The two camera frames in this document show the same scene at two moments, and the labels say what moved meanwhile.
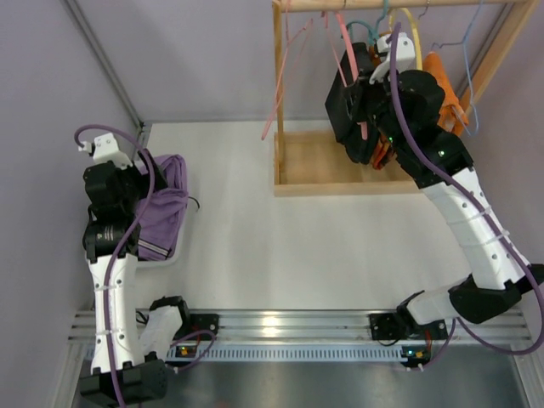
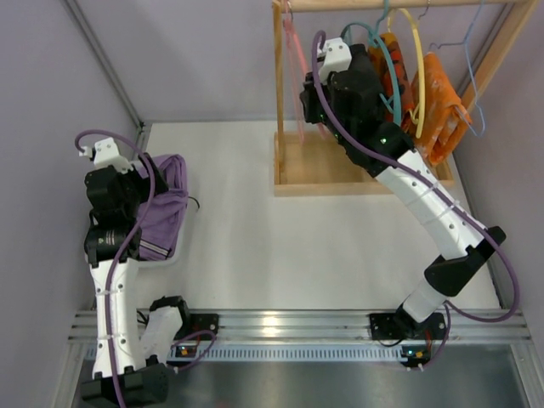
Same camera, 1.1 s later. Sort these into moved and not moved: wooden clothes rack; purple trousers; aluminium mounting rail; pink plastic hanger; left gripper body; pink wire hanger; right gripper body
Moved: right gripper body; pink plastic hanger; pink wire hanger
Not moved: wooden clothes rack; left gripper body; purple trousers; aluminium mounting rail
